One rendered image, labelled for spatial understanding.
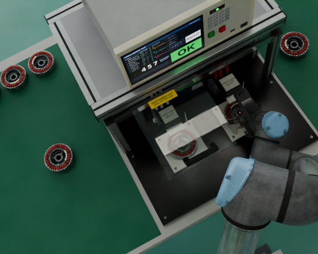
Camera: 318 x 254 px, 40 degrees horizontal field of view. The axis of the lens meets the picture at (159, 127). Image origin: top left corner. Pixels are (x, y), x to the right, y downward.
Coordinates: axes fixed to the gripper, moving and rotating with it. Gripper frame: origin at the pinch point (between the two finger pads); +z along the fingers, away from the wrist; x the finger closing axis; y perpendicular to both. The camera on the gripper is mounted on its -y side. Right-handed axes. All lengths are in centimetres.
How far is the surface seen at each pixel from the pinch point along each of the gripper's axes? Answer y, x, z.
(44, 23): -88, -54, 143
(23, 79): -50, -67, 30
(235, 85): -10.6, 1.1, -8.5
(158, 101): -19.5, -26.4, -20.1
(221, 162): 12.0, -14.8, -4.1
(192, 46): -29.8, -10.3, -26.6
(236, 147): 10.3, -7.3, -3.2
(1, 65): -61, -74, 40
